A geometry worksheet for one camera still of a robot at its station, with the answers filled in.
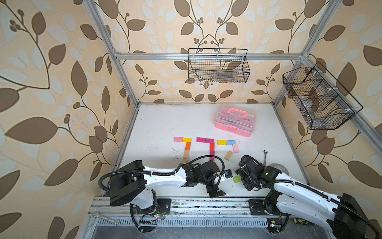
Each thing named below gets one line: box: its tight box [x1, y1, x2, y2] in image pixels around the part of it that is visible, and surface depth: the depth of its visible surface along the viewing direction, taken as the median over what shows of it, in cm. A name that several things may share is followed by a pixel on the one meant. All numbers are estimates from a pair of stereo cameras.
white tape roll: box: [269, 162, 290, 177], surface depth 86 cm
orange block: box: [185, 141, 192, 151], surface depth 98 cm
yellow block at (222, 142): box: [216, 139, 228, 146], surface depth 101 cm
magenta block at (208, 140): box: [204, 138, 215, 144], surface depth 101 cm
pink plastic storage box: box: [214, 106, 257, 138], surface depth 99 cm
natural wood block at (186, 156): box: [183, 149, 191, 164], surface depth 95 cm
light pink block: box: [232, 143, 240, 154], surface depth 98 cm
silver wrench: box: [92, 210, 120, 227], surface depth 74 cm
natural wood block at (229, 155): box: [224, 150, 234, 161], surface depth 93 cm
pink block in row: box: [173, 136, 184, 143], surface depth 101 cm
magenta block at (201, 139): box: [196, 137, 207, 143], surface depth 101 cm
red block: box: [209, 142, 216, 151], surface depth 98 cm
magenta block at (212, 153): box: [209, 150, 215, 162], surface depth 95 cm
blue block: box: [226, 139, 237, 146], surface depth 100 cm
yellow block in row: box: [182, 137, 192, 143], surface depth 101 cm
